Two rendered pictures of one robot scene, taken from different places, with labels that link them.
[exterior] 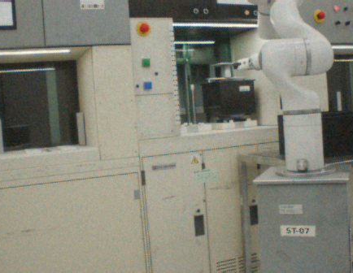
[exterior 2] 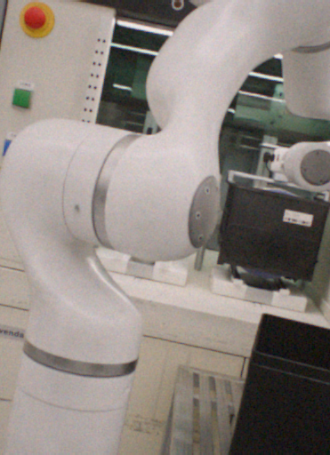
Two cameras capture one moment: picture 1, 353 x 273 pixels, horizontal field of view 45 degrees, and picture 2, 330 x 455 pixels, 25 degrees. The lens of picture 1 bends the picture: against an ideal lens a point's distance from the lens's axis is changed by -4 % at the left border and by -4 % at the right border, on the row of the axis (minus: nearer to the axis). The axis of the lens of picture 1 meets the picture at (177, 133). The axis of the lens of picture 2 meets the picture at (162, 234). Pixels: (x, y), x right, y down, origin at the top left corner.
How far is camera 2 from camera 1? 1.02 m
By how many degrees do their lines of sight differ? 23
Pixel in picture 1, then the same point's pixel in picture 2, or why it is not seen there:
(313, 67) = (113, 234)
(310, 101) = (68, 333)
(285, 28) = (149, 91)
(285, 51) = (42, 163)
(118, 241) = not seen: outside the picture
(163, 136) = (20, 268)
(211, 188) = not seen: hidden behind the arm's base
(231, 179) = (153, 414)
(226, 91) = (248, 211)
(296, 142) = (10, 433)
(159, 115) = not seen: hidden behind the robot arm
